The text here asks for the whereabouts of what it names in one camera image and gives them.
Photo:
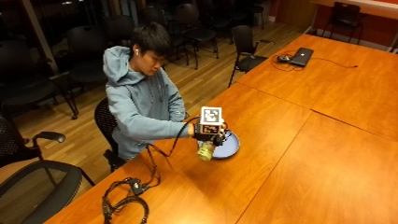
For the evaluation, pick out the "yellow-green plastic bottle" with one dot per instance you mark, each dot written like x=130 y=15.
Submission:
x=204 y=151

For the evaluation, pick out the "blue plate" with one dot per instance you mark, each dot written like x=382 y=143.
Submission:
x=230 y=146

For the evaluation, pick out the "white marker cube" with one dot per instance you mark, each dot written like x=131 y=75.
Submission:
x=210 y=119

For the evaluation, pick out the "the person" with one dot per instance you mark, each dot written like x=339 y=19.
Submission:
x=141 y=93

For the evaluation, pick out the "black mesh office chair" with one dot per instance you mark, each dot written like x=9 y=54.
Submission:
x=105 y=130

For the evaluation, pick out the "black power adapter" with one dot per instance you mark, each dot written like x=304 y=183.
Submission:
x=283 y=58

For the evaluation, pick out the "black laptop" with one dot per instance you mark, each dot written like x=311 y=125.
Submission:
x=300 y=57

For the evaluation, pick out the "row of black chairs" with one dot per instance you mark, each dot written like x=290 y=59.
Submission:
x=103 y=46

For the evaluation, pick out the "black mesh armchair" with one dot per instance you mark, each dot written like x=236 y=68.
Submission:
x=19 y=143

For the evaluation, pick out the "black round-frame chair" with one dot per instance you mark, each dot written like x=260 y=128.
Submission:
x=41 y=193

